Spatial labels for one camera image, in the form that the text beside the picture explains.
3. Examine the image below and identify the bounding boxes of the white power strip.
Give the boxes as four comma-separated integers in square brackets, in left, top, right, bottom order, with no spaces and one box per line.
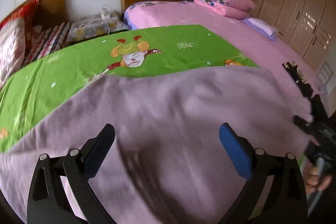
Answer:
[101,4,114,20]

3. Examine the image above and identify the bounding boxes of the small purple pillow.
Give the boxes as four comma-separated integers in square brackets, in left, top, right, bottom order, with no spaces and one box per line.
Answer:
[241,18,278,42]

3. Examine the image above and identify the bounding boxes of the left wooden headboard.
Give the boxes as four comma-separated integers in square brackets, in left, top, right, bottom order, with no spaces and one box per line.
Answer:
[25,0,69,29]

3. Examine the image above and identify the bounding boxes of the folded pink floral quilt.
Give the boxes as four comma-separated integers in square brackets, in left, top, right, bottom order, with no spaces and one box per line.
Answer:
[194,0,256,20]

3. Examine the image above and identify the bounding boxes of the lilac fleece pants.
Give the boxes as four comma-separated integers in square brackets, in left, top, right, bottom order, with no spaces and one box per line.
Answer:
[1,67,310,223]

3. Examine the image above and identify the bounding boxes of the pink bed sheet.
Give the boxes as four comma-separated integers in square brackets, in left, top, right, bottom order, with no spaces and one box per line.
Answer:
[124,1,329,109]

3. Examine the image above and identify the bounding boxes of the person's right hand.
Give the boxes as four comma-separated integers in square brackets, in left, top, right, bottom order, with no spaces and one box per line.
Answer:
[302,164,333,194]

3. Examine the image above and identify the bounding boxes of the dark patterned item on bed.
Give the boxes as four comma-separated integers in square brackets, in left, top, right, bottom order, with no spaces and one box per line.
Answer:
[282,62,313,98]

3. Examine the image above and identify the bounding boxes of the pink satin quilt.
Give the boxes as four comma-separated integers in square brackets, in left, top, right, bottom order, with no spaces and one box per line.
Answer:
[0,18,26,88]

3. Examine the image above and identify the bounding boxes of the red plaid bed sheet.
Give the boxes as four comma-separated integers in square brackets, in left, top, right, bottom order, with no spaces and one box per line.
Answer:
[22,22,71,67]

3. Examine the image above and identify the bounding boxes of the green cartoon blanket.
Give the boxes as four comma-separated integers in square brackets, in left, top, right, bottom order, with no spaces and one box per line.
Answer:
[1,25,255,152]

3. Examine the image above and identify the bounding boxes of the red embroidered pillow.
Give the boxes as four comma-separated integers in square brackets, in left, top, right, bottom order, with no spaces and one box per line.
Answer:
[1,0,40,52]

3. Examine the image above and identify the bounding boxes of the beige wooden wardrobe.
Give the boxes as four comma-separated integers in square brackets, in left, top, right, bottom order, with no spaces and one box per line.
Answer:
[252,0,335,72]

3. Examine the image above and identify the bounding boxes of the floral covered nightstand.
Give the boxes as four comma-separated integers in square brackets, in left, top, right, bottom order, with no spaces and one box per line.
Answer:
[67,11,131,43]

